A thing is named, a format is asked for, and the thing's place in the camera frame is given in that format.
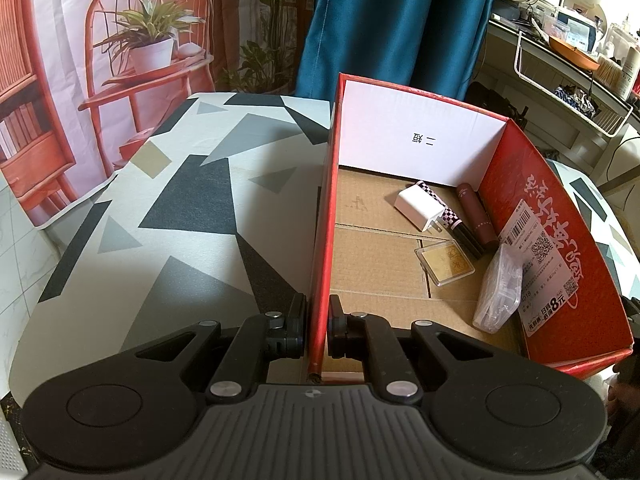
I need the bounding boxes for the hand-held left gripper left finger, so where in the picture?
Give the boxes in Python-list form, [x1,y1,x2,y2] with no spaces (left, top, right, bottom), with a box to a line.
[135,292,308,405]

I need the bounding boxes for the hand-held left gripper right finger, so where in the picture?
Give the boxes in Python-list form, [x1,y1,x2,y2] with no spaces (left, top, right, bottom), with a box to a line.
[327,295,493,405]

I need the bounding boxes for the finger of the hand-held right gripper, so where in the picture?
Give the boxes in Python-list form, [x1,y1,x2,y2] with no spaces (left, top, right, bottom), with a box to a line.
[620,296,640,356]

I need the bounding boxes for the red cardboard box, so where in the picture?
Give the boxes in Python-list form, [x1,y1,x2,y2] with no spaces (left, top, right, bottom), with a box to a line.
[305,72,636,381]

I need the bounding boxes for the gold card in clear case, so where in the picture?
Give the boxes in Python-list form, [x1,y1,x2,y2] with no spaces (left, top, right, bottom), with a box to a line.
[414,241,476,287]

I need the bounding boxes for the clear plastic case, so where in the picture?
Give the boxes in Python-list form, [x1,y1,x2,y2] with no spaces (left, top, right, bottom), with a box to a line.
[472,244,525,333]

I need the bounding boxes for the white charger plug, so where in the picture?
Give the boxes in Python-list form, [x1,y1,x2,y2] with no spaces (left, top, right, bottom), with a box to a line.
[394,183,446,233]

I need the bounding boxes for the checkered lipstick tube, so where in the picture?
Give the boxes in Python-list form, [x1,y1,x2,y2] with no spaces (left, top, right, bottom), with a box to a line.
[417,180,486,261]

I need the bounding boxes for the geometric patterned tablecloth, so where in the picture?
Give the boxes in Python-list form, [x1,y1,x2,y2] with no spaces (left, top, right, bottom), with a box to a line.
[10,91,640,406]

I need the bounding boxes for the maroon lipstick tube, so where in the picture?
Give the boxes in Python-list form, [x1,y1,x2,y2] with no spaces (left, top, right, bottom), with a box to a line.
[455,182,500,250]

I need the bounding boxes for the white vanity desk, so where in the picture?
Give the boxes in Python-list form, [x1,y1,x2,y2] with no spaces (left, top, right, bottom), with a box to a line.
[482,15,640,201]

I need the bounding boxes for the blue patterned cloth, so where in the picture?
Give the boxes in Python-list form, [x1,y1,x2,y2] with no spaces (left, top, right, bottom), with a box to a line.
[552,85,598,113]

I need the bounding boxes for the black bag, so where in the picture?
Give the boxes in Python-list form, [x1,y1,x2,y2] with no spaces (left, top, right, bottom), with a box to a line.
[465,80,528,128]

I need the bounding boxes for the orange bowl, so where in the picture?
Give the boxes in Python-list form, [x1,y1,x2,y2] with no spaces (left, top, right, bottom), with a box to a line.
[547,35,601,71]

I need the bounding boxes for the clear acrylic organizer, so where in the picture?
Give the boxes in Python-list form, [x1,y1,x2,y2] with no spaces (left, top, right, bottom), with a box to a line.
[602,20,640,61]

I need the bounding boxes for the blue and white box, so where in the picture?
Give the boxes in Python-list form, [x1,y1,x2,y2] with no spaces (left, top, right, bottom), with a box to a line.
[557,7,598,53]

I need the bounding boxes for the white perforated appliance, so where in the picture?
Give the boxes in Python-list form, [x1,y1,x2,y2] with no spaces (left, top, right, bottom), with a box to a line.
[0,395,26,480]

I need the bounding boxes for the blue curtain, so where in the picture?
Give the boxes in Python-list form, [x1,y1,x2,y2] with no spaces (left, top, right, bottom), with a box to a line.
[295,0,503,106]

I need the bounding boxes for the printed room scene backdrop cloth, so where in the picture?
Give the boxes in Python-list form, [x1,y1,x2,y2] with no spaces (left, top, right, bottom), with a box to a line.
[0,0,326,231]

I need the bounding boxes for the white wire basket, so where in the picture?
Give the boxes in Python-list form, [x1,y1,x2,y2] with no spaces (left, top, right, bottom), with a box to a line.
[514,30,640,138]

